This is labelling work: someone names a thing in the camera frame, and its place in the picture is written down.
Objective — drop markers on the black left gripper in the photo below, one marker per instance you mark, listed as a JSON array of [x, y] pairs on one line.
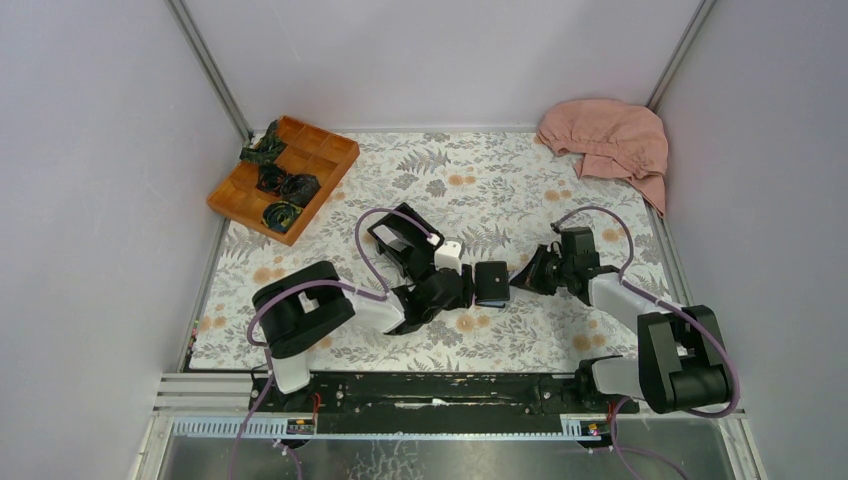
[[463, 300]]

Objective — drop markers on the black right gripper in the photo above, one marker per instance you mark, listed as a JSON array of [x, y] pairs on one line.
[[529, 279]]

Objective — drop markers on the black leather card holder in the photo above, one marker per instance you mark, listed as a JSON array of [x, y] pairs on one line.
[[492, 287]]

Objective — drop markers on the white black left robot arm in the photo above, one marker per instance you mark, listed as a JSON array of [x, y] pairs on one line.
[[296, 312]]

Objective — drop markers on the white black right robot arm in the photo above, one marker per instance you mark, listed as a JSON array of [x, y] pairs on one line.
[[680, 362]]

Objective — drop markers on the white card stack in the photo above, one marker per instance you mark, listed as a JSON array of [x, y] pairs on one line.
[[396, 247]]

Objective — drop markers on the black plastic card box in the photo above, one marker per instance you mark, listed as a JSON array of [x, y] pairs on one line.
[[416, 262]]

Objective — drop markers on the floral table mat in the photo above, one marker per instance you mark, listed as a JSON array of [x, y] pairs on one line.
[[498, 193]]

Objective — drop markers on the pink cloth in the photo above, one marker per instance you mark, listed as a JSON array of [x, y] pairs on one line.
[[617, 141]]

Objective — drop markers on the black rolled sock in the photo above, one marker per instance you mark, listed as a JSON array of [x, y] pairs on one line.
[[299, 189]]

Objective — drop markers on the green patterned rolled sock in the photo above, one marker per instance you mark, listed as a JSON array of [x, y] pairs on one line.
[[280, 216]]

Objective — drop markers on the orange compartment tray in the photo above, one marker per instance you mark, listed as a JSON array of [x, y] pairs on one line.
[[311, 150]]

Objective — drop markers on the dark patterned rolled sock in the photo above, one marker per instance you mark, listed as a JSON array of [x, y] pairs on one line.
[[267, 149]]

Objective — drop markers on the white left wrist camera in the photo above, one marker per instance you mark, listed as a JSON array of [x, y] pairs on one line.
[[447, 254]]

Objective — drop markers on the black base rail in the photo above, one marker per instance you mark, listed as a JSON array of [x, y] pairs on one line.
[[377, 403]]

